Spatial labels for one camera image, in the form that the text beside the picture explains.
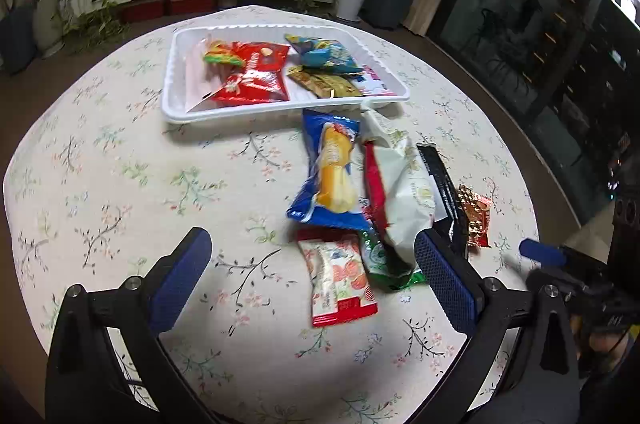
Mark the person's right hand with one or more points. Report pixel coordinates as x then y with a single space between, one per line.
602 346

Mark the red and white snack packet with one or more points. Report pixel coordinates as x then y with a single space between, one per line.
340 279

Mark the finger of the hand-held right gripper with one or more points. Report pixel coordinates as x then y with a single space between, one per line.
575 286
542 252

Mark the red storage box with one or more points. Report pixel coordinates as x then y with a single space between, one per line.
192 4
142 10

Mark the white plastic tray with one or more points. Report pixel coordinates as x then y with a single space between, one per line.
175 103

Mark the pink translucent zip bag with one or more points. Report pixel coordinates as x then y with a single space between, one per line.
200 78

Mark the orange and green snack packet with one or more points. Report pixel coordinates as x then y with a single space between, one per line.
222 53

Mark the black snack bag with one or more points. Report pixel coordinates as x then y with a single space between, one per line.
440 184

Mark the blue cartoon snack packet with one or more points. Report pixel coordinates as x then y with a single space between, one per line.
325 53

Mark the blue cake packet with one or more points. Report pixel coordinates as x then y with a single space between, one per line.
335 174

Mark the glass sliding door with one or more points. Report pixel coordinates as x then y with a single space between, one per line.
525 53

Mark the plant in white ribbed pot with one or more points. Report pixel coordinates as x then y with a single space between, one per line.
47 23

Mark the pink cartoon snack packet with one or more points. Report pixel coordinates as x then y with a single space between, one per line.
375 83

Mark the red and gold candy packet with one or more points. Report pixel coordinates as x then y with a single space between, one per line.
475 214

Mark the gold snack packet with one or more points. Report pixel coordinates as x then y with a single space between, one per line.
325 84

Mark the red chocolate snack bag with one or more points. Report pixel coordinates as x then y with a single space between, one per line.
255 83

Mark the white-red snack bag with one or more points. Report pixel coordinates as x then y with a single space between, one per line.
405 184

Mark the floral tablecloth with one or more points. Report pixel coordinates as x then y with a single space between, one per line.
150 204

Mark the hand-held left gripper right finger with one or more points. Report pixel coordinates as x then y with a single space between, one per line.
445 284

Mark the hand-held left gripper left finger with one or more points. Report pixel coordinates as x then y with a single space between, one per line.
180 279

